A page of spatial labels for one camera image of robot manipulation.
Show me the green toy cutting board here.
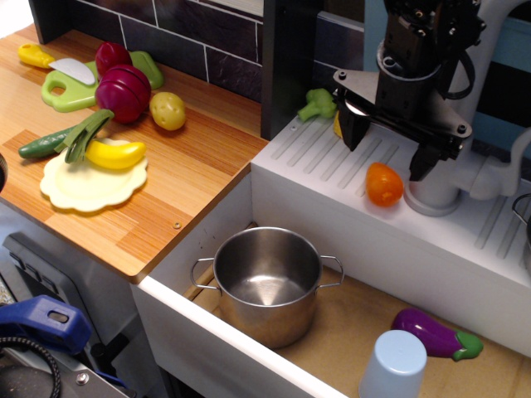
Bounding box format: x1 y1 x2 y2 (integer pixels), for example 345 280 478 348
41 51 164 113

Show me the yellow toy piece behind gripper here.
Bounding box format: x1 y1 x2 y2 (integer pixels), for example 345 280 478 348
333 111 343 138

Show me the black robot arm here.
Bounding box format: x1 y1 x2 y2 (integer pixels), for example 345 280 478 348
334 1 486 182

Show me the stainless steel pot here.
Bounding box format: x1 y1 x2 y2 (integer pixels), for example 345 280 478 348
210 226 345 349

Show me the white toy faucet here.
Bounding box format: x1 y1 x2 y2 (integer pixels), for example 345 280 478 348
405 0 530 216

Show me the steel pot at right edge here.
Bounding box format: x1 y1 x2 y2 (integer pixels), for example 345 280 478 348
511 193 530 275

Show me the orange toy carrot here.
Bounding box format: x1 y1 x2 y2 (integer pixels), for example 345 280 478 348
365 163 404 207

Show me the blue plastic clamp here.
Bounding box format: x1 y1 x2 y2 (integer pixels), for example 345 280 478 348
1 295 92 355

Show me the light blue plastic cup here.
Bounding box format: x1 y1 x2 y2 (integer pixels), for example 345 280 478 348
358 330 427 397

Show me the yellow toy banana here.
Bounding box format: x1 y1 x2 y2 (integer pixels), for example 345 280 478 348
85 140 147 170

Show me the white toy sink unit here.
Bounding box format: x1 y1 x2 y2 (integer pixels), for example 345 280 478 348
133 121 530 397

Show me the yellow toy potato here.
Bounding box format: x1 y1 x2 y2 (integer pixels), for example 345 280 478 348
149 92 186 131

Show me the purple toy eggplant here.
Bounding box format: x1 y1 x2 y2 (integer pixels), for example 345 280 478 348
391 308 484 362

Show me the green toy broccoli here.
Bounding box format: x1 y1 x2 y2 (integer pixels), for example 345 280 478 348
297 88 337 122

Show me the small red toy plum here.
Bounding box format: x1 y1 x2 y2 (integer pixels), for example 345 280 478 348
95 41 133 80

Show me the pale yellow flower plate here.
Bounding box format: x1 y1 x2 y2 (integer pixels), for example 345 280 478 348
40 153 148 212

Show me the green toy cucumber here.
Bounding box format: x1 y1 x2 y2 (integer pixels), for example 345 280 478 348
18 126 82 158

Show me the black braided cable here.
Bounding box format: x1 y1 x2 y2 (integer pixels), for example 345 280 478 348
0 336 62 398

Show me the yellow handled toy knife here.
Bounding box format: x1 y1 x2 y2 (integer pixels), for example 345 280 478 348
17 44 96 85

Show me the large red toy onion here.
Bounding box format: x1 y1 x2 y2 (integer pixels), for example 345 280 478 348
95 64 151 124

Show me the black metal gripper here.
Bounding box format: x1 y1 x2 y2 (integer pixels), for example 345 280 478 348
334 70 472 182

